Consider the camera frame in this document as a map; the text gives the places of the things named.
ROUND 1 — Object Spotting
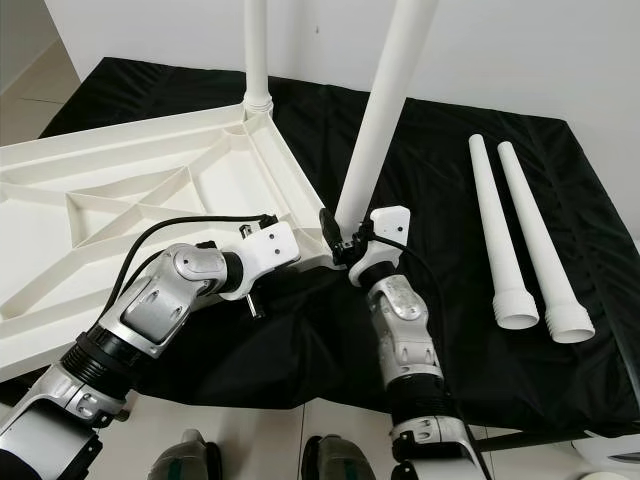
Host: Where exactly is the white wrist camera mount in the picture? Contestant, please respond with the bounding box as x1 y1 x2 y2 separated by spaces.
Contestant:
350 206 412 287
238 218 302 297

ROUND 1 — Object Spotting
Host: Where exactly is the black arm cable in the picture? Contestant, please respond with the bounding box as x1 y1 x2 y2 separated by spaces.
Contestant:
118 213 279 313
365 230 493 471

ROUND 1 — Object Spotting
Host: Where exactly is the grey robot foot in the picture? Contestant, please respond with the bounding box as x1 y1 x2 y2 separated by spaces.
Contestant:
155 428 221 480
300 433 376 480

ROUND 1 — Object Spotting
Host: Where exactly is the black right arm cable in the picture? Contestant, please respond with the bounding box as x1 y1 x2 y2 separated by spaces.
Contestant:
365 230 493 471

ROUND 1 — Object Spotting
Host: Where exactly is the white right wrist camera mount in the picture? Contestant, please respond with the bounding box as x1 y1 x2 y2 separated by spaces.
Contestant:
350 206 412 287

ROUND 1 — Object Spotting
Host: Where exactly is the white plastic children table top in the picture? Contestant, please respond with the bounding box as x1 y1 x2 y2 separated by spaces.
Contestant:
0 103 347 383

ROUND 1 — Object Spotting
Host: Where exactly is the black table cloth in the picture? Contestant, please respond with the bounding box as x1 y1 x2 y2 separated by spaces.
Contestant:
0 55 640 441

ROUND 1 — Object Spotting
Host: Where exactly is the grey right robot foot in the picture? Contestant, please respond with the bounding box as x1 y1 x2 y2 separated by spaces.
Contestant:
300 433 376 480

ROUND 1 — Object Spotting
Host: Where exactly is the grey left robot foot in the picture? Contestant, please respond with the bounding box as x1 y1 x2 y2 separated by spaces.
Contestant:
155 428 221 480

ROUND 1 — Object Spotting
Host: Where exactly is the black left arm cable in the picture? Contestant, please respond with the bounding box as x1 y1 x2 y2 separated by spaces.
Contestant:
118 213 279 313

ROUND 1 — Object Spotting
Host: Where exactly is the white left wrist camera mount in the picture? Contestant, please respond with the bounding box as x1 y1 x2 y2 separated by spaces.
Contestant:
238 218 302 297

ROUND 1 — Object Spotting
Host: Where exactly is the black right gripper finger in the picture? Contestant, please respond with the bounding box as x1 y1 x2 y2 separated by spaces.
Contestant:
319 206 347 257

